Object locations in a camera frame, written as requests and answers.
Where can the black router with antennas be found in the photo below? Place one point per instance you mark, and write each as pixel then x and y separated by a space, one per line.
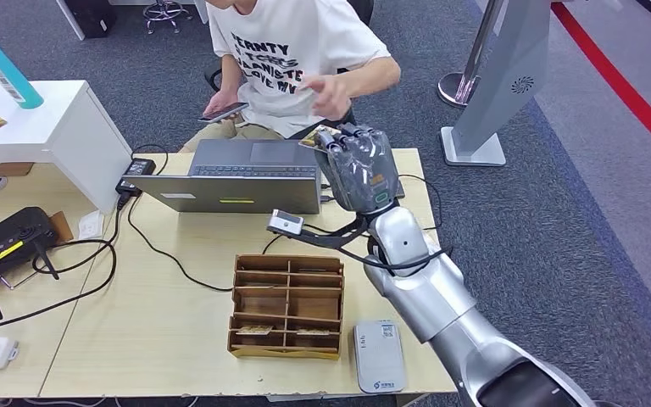
pixel 5 241

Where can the person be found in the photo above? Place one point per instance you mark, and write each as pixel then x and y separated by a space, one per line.
pixel 292 50

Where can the black power plug block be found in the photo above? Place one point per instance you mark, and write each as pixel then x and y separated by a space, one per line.
pixel 128 188

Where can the smartphone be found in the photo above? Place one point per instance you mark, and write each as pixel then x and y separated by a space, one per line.
pixel 224 114

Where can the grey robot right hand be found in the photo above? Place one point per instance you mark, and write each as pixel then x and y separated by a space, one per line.
pixel 362 168

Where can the grey laptop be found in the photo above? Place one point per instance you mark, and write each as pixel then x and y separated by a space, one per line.
pixel 235 194

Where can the grey kiosk stand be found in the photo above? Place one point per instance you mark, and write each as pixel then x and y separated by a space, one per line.
pixel 505 84

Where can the white card reader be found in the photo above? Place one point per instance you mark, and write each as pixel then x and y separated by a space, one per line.
pixel 379 356

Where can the black power adapter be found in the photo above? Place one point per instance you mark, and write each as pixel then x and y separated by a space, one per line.
pixel 140 167

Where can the white paper note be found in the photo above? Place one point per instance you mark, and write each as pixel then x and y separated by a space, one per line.
pixel 91 226

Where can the person's left forearm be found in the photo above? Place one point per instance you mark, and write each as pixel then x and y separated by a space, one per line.
pixel 373 81

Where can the white furniture panel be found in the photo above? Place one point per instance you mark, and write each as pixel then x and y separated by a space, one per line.
pixel 201 10
pixel 73 19

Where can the chrome stanchion post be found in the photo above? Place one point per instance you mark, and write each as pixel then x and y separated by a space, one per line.
pixel 460 90

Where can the black cabinet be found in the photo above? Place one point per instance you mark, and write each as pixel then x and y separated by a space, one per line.
pixel 89 19

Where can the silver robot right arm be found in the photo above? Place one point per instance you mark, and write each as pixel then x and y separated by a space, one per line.
pixel 432 292

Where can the person's right hand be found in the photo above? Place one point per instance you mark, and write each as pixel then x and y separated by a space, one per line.
pixel 221 102

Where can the brown cardboard piece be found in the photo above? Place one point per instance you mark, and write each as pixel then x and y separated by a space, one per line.
pixel 62 227

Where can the wooden card organizer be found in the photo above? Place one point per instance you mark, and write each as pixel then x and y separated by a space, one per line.
pixel 264 306

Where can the teal bottle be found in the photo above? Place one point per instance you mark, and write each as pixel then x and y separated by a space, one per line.
pixel 5 67

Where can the person's left hand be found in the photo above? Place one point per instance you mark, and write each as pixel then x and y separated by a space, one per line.
pixel 331 98

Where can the white shelf unit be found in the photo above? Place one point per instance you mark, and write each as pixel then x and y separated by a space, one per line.
pixel 50 129

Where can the person's right forearm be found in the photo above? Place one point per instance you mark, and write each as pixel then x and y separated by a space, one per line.
pixel 233 76

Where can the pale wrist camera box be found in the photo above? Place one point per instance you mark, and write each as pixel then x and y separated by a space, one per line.
pixel 286 223

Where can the hotel room key card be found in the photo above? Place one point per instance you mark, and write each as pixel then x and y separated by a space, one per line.
pixel 313 332
pixel 317 137
pixel 254 330

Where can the chrome stool base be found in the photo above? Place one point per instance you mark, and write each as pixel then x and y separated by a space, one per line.
pixel 165 11

